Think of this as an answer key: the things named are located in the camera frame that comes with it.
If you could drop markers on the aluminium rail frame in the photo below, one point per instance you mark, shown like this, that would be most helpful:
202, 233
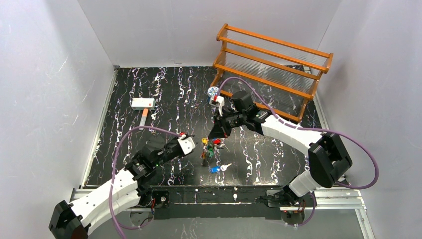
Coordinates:
250, 201

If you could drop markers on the white orange marker pen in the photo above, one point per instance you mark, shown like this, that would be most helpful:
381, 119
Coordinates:
144, 116

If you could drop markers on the silver key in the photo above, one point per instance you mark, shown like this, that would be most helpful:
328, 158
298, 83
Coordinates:
225, 167

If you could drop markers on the blue key tag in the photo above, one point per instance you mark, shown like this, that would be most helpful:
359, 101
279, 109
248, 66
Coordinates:
214, 170

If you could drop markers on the white box with red logo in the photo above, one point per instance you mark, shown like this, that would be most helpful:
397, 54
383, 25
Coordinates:
143, 103

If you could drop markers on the metal key organizer red handle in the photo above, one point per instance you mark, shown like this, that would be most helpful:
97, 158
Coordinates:
209, 148

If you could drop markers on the blue jar with patterned lid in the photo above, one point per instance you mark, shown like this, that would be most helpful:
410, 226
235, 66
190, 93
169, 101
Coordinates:
212, 91

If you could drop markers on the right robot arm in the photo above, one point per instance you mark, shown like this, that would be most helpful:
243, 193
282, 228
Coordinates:
326, 153

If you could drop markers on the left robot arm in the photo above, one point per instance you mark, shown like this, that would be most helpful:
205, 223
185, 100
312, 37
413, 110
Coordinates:
130, 187

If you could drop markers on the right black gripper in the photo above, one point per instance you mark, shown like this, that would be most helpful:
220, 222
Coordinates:
227, 121

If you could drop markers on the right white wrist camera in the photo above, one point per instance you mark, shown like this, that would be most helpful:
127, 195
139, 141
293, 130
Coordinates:
218, 103

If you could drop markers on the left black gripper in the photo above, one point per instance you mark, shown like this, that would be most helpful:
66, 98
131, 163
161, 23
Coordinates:
174, 148

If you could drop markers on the orange wooden shelf rack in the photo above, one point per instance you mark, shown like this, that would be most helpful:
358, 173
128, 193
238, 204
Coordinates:
287, 73

